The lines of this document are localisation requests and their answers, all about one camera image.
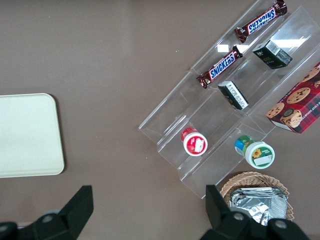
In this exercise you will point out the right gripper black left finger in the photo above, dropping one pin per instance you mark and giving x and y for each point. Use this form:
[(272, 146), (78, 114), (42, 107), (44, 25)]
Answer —
[(72, 212)]

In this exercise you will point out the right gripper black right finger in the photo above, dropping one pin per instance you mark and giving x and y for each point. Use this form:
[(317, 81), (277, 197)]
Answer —
[(220, 212)]

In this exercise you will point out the light wicker basket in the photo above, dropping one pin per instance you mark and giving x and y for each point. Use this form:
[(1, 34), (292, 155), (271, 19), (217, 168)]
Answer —
[(250, 178)]

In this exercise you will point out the cream plastic tray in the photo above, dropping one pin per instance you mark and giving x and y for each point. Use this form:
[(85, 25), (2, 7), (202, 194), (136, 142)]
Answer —
[(27, 135)]

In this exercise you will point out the stack of foil trays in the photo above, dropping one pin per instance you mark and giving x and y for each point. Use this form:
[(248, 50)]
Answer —
[(262, 202)]

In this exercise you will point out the green sunflower jar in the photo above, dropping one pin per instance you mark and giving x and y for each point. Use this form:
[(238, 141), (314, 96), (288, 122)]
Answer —
[(258, 154)]

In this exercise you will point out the red lidded jar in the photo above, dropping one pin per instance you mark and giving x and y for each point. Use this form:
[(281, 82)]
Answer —
[(195, 144)]

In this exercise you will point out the clear acrylic stepped stand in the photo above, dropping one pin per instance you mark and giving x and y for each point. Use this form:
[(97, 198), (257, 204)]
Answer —
[(175, 112)]

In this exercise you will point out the small dark green box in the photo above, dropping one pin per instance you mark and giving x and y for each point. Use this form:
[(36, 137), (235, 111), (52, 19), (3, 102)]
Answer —
[(271, 55), (233, 95)]

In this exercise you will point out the red tartan cookie box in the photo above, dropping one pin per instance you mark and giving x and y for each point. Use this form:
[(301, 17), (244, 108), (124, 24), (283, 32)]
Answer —
[(300, 105)]

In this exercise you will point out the Snickers chocolate bar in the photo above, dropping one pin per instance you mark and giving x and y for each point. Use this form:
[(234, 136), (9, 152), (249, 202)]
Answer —
[(261, 20), (220, 67)]

